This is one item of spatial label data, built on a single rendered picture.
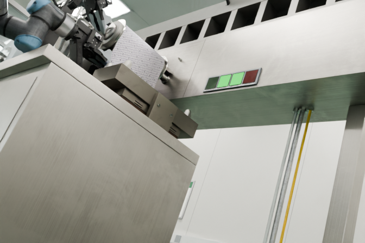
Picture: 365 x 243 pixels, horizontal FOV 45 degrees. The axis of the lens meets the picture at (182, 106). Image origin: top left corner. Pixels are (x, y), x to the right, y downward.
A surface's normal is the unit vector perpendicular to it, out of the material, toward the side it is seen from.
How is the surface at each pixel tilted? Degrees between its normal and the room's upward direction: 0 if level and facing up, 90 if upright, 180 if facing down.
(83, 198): 90
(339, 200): 90
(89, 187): 90
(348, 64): 90
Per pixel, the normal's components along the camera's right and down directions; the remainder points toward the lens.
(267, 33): -0.64, -0.53
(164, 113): 0.69, -0.08
